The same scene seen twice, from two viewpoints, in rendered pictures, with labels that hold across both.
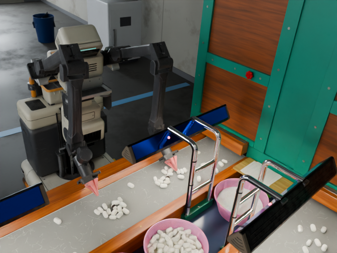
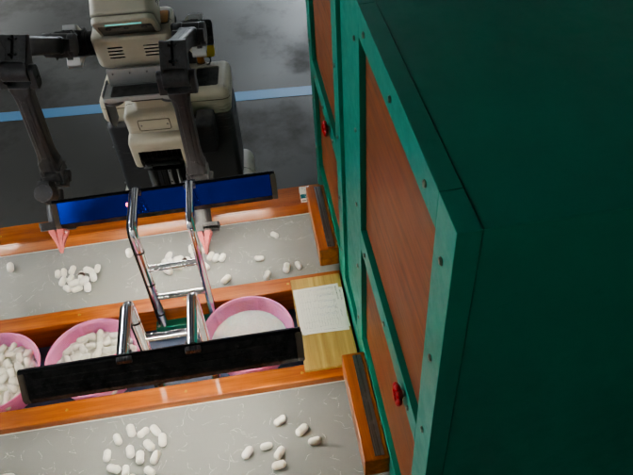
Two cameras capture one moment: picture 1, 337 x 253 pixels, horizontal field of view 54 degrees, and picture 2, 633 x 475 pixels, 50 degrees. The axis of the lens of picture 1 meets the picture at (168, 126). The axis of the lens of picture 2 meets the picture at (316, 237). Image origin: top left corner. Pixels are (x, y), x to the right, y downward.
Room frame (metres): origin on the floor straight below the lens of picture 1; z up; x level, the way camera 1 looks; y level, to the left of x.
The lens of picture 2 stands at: (0.43, -1.30, 2.30)
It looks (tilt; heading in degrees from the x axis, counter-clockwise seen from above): 45 degrees down; 39
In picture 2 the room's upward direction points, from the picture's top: 4 degrees counter-clockwise
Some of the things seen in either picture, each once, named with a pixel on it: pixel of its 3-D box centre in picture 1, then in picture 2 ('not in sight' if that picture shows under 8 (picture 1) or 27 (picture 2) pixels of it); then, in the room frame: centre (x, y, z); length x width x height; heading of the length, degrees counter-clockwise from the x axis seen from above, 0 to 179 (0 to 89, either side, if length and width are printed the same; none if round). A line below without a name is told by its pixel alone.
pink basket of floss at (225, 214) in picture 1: (239, 203); (250, 341); (1.21, -0.38, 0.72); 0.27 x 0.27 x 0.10
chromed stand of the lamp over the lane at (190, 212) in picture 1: (189, 168); (177, 259); (1.23, -0.12, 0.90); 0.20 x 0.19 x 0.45; 135
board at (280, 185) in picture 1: (266, 177); (323, 319); (1.36, -0.54, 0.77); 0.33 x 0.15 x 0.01; 45
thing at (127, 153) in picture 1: (181, 129); (166, 195); (1.29, -0.06, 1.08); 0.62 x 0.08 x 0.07; 135
